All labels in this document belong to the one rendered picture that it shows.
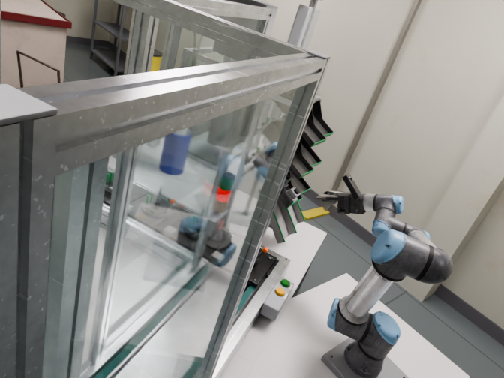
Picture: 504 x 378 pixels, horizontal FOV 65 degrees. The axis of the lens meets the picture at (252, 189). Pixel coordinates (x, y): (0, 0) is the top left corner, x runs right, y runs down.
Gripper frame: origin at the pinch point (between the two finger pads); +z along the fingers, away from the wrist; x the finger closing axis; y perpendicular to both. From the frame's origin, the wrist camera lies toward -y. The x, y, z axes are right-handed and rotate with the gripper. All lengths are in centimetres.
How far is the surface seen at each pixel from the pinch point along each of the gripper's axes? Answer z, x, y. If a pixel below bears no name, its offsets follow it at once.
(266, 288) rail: 12.4, -33.0, 34.1
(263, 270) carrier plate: 17.5, -26.4, 29.6
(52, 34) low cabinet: 399, 137, -136
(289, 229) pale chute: 21.9, 7.2, 22.2
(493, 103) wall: -57, 220, -26
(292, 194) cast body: 13.1, -3.5, 0.3
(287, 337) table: 0, -39, 50
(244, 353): 7, -59, 47
